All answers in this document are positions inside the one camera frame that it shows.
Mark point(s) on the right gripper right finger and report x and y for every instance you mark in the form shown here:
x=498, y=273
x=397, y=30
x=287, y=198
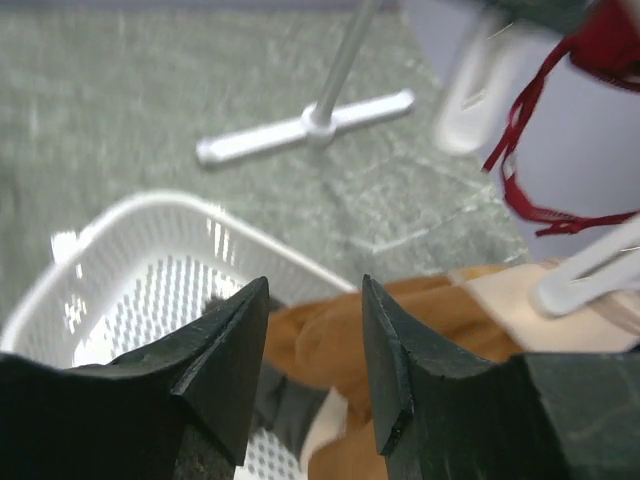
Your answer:
x=442, y=412

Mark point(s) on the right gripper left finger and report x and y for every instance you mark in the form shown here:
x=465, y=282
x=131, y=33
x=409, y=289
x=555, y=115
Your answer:
x=177, y=408

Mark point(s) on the orange-brown underwear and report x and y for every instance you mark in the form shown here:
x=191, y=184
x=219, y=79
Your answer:
x=486, y=310

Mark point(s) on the white hanger clip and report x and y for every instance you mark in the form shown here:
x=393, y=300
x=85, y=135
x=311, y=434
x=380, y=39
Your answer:
x=486, y=59
x=608, y=265

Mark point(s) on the grey beige-banded underwear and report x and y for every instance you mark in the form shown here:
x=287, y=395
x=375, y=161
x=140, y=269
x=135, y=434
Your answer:
x=299, y=415

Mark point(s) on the white perforated laundry basket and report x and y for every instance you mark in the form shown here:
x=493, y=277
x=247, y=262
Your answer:
x=147, y=267

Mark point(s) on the silver drying rack stand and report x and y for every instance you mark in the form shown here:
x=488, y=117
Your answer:
x=320, y=122

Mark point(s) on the red bra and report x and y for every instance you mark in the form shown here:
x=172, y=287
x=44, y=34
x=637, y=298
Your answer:
x=568, y=159

